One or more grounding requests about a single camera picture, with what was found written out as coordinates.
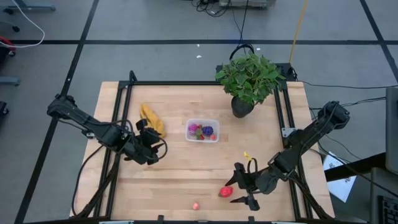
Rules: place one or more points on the small yellow toy piece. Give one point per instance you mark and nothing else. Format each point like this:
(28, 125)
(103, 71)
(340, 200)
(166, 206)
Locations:
(247, 155)

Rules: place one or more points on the purple white striped plush ball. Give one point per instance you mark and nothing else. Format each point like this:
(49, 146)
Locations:
(192, 128)

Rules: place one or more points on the pink raspberry plush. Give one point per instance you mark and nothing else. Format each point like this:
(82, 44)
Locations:
(213, 137)

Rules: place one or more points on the black table clamp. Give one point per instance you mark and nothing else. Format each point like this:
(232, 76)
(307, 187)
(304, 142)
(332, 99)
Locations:
(160, 218)
(251, 219)

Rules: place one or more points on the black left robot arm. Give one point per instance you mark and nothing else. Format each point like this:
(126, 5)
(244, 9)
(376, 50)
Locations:
(77, 116)

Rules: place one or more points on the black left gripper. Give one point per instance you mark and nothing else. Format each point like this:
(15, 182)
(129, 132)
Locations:
(140, 152)

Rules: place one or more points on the potted green tree black pot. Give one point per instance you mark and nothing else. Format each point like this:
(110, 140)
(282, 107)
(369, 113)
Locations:
(248, 77)

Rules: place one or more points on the grey furniture foot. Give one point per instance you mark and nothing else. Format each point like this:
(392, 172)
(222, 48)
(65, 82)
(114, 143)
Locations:
(9, 81)

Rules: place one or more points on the grey equipment box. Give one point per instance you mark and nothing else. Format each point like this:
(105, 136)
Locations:
(248, 3)

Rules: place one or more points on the white printed paper sheet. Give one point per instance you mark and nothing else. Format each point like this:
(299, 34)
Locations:
(340, 186)

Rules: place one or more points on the black keyboard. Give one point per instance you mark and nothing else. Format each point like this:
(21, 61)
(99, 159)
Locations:
(388, 210)

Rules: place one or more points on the black desk bar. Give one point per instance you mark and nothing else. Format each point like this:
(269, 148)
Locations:
(357, 166)

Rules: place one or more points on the purple grape bunch plush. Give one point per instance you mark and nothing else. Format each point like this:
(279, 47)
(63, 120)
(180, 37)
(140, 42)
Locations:
(207, 130)

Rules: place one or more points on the yellow plush banana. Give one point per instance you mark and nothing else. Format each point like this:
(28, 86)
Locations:
(152, 118)

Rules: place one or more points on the grey computer case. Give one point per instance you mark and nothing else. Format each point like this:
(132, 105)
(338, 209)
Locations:
(392, 130)

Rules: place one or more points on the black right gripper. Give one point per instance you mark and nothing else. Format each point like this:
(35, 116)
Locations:
(259, 183)

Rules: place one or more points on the pink peach plush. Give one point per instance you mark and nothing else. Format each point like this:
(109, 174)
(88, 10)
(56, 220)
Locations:
(195, 206)

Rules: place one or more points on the black aluminium table frame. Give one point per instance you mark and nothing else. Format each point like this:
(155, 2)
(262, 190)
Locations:
(174, 83)

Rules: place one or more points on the black caster wheel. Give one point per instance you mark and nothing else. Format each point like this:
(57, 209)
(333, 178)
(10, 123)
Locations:
(2, 109)

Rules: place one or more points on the grey chair base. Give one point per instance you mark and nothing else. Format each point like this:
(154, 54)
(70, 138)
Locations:
(31, 7)

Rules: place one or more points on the red object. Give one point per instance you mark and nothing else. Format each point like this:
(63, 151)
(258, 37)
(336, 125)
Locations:
(4, 42)

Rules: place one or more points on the red strawberry plush green leaves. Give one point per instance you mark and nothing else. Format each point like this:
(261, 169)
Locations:
(199, 134)

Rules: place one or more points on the clear plastic tupperware container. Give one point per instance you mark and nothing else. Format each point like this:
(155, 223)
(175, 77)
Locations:
(217, 124)

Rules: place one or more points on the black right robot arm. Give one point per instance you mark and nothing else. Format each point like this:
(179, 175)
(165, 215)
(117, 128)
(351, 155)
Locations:
(311, 133)

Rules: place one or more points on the red green dragon fruit plush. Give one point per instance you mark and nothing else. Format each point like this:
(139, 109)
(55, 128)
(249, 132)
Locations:
(226, 192)

